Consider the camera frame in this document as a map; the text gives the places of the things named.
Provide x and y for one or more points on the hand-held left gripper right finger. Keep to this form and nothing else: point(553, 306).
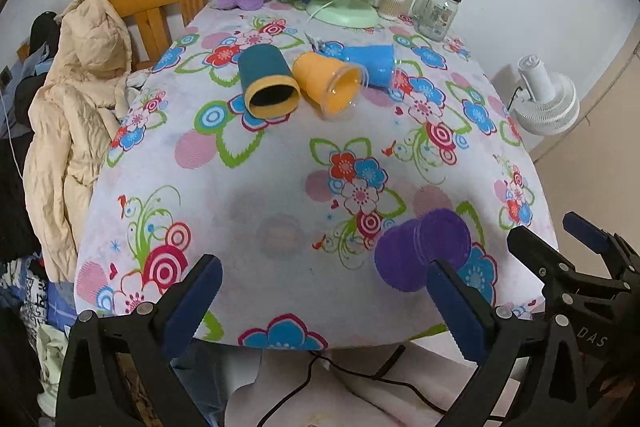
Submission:
point(455, 312)

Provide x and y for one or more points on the blue cup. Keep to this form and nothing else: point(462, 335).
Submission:
point(372, 59)

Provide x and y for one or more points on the cotton swab container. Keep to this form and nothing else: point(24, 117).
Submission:
point(391, 4)

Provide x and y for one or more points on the small white fan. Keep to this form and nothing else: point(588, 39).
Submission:
point(547, 102)

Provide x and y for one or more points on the blue white patterned cloth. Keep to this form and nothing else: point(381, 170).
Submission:
point(30, 294)

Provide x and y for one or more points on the floral tablecloth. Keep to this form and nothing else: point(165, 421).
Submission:
point(280, 187)

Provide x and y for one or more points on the orange cup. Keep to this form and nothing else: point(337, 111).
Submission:
point(315, 74)

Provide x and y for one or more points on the dark teal cup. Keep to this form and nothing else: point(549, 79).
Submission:
point(262, 67)

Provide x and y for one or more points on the glass mug with green lid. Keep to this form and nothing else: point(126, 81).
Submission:
point(437, 14)

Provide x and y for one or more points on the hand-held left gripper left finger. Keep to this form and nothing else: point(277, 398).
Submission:
point(192, 304)

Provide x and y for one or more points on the wooden chair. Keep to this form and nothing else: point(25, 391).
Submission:
point(150, 12)

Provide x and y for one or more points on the beige puffer jacket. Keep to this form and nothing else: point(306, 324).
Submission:
point(70, 107)

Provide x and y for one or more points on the purple cup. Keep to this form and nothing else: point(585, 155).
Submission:
point(415, 247)

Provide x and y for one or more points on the dark clothes pile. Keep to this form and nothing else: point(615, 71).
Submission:
point(15, 187)

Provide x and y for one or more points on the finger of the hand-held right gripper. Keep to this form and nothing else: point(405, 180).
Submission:
point(537, 249)
point(585, 229)

